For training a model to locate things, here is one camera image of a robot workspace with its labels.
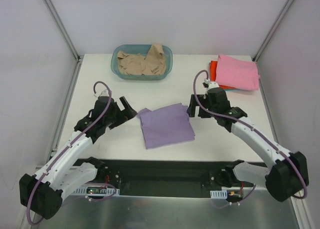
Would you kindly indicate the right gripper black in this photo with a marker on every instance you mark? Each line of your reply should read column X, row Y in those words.
column 201, row 109

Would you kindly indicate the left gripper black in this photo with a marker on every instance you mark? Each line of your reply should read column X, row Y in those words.
column 119, row 113

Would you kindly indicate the purple t shirt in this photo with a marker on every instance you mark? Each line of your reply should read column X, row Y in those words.
column 166, row 126

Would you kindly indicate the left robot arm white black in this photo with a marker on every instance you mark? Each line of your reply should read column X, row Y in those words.
column 45, row 191

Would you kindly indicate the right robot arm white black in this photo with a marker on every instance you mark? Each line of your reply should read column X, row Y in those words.
column 265, row 154

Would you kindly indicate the blue folded t shirt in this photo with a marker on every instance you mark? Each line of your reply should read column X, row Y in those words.
column 229, row 90

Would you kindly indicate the orange folded t shirt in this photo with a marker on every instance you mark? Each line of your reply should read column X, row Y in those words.
column 213, row 73

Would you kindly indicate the beige t shirt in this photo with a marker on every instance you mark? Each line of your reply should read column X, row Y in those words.
column 153, row 64

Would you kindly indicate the pink folded t shirt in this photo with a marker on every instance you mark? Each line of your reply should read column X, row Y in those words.
column 237, row 73

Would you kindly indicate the teal plastic basket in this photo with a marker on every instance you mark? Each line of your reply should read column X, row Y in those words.
column 143, row 50

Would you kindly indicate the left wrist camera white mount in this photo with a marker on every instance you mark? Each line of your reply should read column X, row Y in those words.
column 104, row 93

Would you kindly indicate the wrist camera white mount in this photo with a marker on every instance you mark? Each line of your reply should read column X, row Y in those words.
column 104, row 93
column 209, row 84

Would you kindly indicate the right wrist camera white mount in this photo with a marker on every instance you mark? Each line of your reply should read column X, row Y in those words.
column 209, row 84

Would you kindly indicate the front aluminium rail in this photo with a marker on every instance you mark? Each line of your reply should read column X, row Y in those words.
column 213, row 175

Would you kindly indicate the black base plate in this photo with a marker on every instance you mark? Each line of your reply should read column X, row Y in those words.
column 155, row 178

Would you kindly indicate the left grey cable duct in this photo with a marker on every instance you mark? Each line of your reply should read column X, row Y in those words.
column 95, row 191

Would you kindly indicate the grey cable duct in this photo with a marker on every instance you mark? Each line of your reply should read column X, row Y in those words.
column 219, row 194
column 95, row 191

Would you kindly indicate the right grey cable duct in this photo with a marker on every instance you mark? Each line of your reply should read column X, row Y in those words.
column 219, row 194

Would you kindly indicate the left aluminium frame post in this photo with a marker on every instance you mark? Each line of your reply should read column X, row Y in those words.
column 62, row 29

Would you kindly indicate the aluminium frame post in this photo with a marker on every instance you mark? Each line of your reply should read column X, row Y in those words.
column 62, row 29
column 273, row 29

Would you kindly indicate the right aluminium frame post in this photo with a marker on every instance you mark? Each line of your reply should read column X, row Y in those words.
column 273, row 29

